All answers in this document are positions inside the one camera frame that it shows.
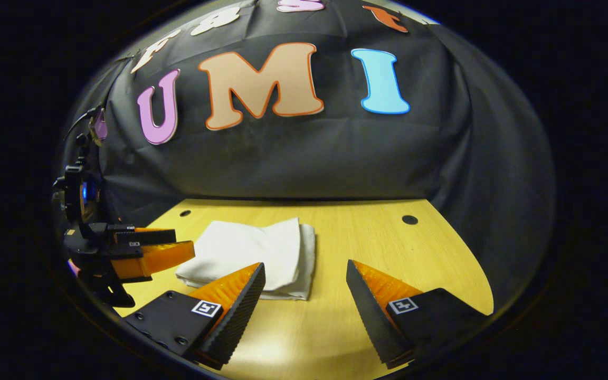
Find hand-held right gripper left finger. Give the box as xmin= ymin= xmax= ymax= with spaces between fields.
xmin=125 ymin=262 xmax=267 ymax=370

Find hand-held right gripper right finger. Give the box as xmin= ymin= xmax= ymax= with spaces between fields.
xmin=346 ymin=260 xmax=489 ymax=369

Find white jeans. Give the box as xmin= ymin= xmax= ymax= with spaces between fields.
xmin=176 ymin=217 xmax=316 ymax=301

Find black backdrop cloth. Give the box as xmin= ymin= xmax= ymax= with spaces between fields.
xmin=61 ymin=0 xmax=555 ymax=307

